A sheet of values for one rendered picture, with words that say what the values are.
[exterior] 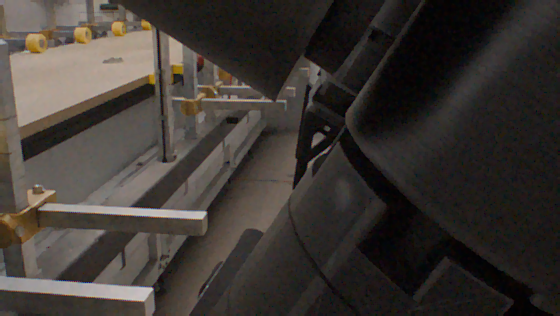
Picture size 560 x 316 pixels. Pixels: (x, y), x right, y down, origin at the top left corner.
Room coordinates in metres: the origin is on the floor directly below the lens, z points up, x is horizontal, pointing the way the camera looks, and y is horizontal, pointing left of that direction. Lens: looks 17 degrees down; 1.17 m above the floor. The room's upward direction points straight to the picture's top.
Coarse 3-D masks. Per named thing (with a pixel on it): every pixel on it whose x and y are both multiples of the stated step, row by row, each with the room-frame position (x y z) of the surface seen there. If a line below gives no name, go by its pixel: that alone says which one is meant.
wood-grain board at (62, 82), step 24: (72, 48) 2.77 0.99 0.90; (96, 48) 2.76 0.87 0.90; (120, 48) 2.76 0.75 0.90; (144, 48) 2.75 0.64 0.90; (24, 72) 1.95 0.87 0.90; (48, 72) 1.95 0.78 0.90; (72, 72) 1.95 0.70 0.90; (96, 72) 1.94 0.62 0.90; (120, 72) 1.94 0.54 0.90; (144, 72) 1.94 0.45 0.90; (24, 96) 1.50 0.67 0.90; (48, 96) 1.49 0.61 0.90; (72, 96) 1.49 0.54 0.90; (96, 96) 1.51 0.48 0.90; (24, 120) 1.21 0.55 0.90; (48, 120) 1.26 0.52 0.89
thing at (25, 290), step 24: (0, 288) 0.61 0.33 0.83; (24, 288) 0.61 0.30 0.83; (48, 288) 0.61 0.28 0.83; (72, 288) 0.61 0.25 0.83; (96, 288) 0.61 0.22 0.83; (120, 288) 0.61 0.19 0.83; (144, 288) 0.61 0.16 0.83; (24, 312) 0.61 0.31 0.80; (48, 312) 0.60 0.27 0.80; (72, 312) 0.60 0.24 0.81; (96, 312) 0.59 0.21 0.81; (120, 312) 0.59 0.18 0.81; (144, 312) 0.58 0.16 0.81
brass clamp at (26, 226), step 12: (48, 192) 0.92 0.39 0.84; (36, 204) 0.87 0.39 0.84; (0, 216) 0.82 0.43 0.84; (12, 216) 0.82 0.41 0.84; (24, 216) 0.83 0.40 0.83; (36, 216) 0.87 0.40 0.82; (0, 228) 0.80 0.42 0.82; (12, 228) 0.80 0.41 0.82; (24, 228) 0.83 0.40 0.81; (36, 228) 0.86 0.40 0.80; (0, 240) 0.80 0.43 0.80; (12, 240) 0.80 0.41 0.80; (24, 240) 0.83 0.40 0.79
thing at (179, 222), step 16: (48, 208) 0.87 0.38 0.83; (64, 208) 0.87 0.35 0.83; (80, 208) 0.87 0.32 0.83; (96, 208) 0.87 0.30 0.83; (112, 208) 0.88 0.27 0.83; (128, 208) 0.88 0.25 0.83; (48, 224) 0.87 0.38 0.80; (64, 224) 0.86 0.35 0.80; (80, 224) 0.86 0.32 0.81; (96, 224) 0.86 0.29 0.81; (112, 224) 0.85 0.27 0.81; (128, 224) 0.85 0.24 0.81; (144, 224) 0.84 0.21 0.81; (160, 224) 0.84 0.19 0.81; (176, 224) 0.84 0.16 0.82; (192, 224) 0.83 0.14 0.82
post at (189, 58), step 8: (184, 48) 1.82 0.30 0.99; (184, 56) 1.82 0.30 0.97; (192, 56) 1.82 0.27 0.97; (184, 64) 1.82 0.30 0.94; (192, 64) 1.82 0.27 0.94; (184, 72) 1.82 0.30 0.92; (192, 72) 1.82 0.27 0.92; (184, 80) 1.82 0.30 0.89; (192, 80) 1.82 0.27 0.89; (184, 88) 1.82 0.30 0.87; (192, 88) 1.82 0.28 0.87; (184, 96) 1.82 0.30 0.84; (192, 96) 1.82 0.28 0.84; (192, 120) 1.82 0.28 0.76; (192, 128) 1.82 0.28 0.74
